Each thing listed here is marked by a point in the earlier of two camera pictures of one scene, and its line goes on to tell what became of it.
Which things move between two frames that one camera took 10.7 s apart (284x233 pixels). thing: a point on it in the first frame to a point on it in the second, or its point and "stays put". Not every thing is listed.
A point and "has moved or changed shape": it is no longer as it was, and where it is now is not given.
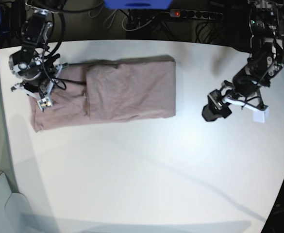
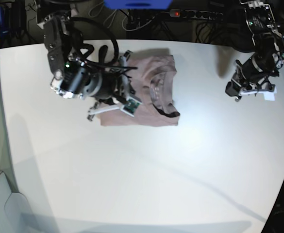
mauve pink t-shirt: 132,88 has moved or changed shape
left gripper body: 40,72 to 111,89
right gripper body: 218,100 to 247,79
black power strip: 203,15 stays put
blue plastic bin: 138,4 stays put
